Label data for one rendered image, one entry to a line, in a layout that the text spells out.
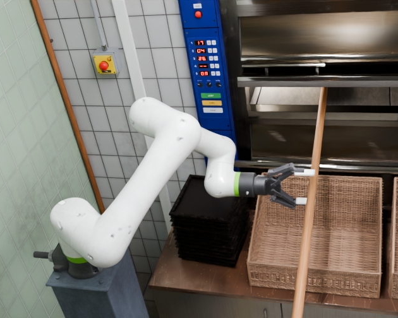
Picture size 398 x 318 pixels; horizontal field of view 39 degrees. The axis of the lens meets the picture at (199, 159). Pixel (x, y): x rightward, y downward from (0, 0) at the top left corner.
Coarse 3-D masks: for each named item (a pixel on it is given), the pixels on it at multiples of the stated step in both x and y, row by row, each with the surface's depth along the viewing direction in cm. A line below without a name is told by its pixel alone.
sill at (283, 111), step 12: (252, 108) 252; (264, 108) 251; (276, 108) 249; (288, 108) 248; (300, 108) 247; (312, 108) 245; (336, 108) 242; (348, 108) 241; (360, 108) 240; (372, 108) 239; (384, 108) 237; (396, 108) 236; (372, 120) 238; (384, 120) 237; (396, 120) 235
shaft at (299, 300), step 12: (324, 96) 246; (324, 108) 239; (312, 156) 214; (312, 168) 208; (312, 180) 202; (312, 192) 197; (312, 204) 192; (312, 216) 188; (300, 252) 176; (300, 264) 172; (300, 276) 168; (300, 288) 164; (300, 300) 161; (300, 312) 158
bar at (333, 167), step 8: (240, 160) 223; (248, 160) 222; (272, 168) 220; (320, 168) 214; (328, 168) 213; (336, 168) 212; (344, 168) 211; (352, 168) 210; (360, 168) 209; (368, 168) 209; (376, 168) 208; (384, 168) 207; (392, 168) 206
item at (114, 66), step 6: (108, 48) 247; (114, 48) 246; (96, 54) 244; (102, 54) 243; (108, 54) 242; (114, 54) 243; (96, 60) 245; (102, 60) 244; (114, 60) 244; (120, 60) 249; (96, 66) 247; (108, 66) 245; (114, 66) 245; (120, 66) 249; (102, 72) 248; (108, 72) 247; (114, 72) 246
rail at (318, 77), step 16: (240, 80) 225; (256, 80) 223; (272, 80) 222; (288, 80) 220; (304, 80) 218; (320, 80) 216; (336, 80) 215; (352, 80) 213; (368, 80) 212; (384, 80) 210
